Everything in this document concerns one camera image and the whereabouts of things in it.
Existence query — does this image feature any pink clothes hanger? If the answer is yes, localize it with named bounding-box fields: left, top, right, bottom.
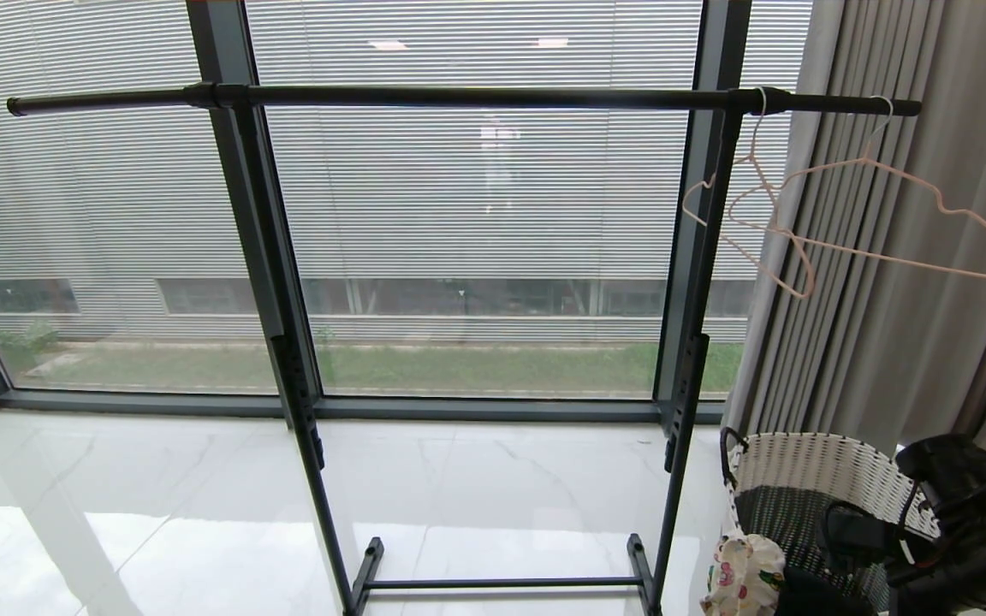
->
left=728, top=95, right=986, bottom=281
left=681, top=87, right=817, bottom=300

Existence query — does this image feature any black clothes rack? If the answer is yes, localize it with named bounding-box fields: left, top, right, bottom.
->
left=7, top=81, right=923, bottom=616

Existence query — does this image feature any white laundry basket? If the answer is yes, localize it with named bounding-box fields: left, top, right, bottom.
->
left=720, top=426, right=943, bottom=616

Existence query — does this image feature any window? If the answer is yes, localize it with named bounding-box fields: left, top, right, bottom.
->
left=0, top=0, right=815, bottom=424

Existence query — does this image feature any cream printed garment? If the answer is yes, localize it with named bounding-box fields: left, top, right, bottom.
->
left=700, top=530, right=788, bottom=616

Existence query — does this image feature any beige curtain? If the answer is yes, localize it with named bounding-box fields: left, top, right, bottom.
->
left=724, top=0, right=986, bottom=463

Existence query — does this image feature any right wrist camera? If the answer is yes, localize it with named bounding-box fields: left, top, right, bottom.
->
left=820, top=501, right=900, bottom=571

